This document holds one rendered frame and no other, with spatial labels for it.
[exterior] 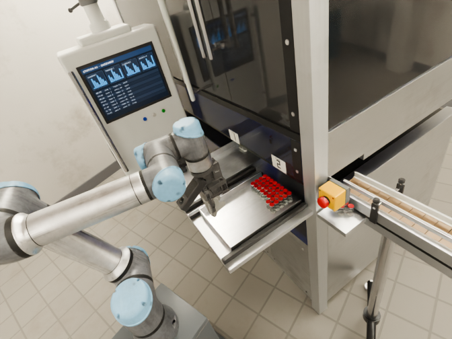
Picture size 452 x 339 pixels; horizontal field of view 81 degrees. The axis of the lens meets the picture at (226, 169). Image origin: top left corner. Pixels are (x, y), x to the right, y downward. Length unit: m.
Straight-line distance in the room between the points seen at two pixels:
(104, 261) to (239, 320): 1.14
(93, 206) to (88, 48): 1.04
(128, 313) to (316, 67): 0.85
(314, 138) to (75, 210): 0.68
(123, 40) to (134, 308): 1.22
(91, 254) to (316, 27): 0.86
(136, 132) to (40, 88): 1.68
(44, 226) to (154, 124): 1.13
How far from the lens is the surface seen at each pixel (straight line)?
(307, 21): 0.76
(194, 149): 0.73
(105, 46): 1.56
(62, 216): 0.66
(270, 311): 1.87
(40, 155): 3.27
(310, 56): 0.77
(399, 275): 2.05
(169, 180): 0.59
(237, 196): 1.21
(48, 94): 3.22
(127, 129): 1.65
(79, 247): 0.88
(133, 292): 0.90
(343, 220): 1.09
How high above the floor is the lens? 1.70
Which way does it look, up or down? 36 degrees down
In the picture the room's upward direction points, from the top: 16 degrees counter-clockwise
